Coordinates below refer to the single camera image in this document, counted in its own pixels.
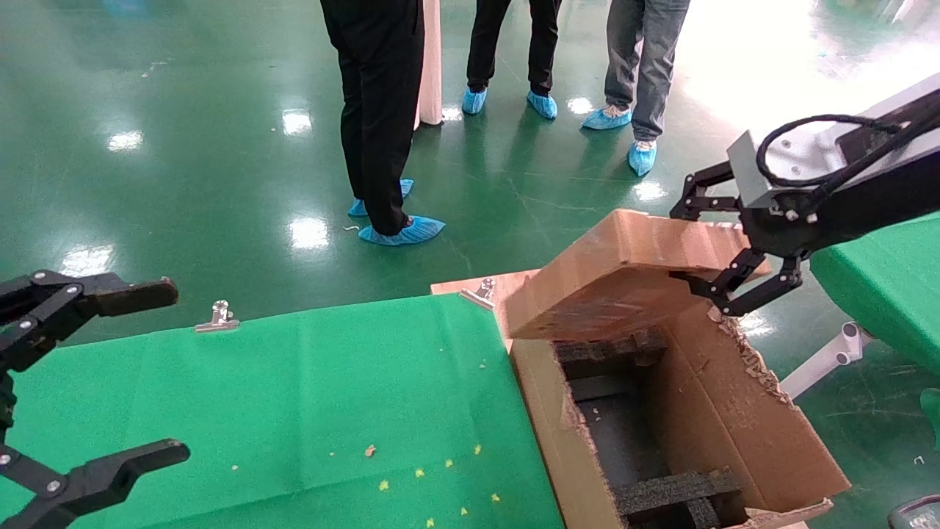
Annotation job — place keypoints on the large open cardboard carton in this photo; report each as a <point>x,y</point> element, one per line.
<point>756,433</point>

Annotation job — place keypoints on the small taped cardboard box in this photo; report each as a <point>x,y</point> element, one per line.
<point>624,272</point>

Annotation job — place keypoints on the white post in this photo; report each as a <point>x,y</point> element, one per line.
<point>432,66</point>

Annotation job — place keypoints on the metal binder clip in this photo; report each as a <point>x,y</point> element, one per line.
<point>218,321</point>
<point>481,292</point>

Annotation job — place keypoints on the white table leg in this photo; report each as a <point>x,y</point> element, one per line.
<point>830,360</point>

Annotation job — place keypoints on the blue shoe cover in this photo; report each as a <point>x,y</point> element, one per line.
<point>474,101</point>
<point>411,231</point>
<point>543,106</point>
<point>642,158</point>
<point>606,120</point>
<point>356,208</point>

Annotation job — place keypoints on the person in grey jeans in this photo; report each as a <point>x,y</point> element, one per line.
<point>653,73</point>

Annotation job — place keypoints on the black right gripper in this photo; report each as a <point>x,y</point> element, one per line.
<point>844,213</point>

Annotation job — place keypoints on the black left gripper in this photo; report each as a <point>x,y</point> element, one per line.
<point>6,404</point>

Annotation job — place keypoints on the large green table cloth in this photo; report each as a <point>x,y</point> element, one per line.
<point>294,397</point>

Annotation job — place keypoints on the person in black trousers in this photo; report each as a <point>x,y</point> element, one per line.
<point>382,110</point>
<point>485,44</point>

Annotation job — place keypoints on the green plastic object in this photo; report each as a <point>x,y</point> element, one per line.
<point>933,411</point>

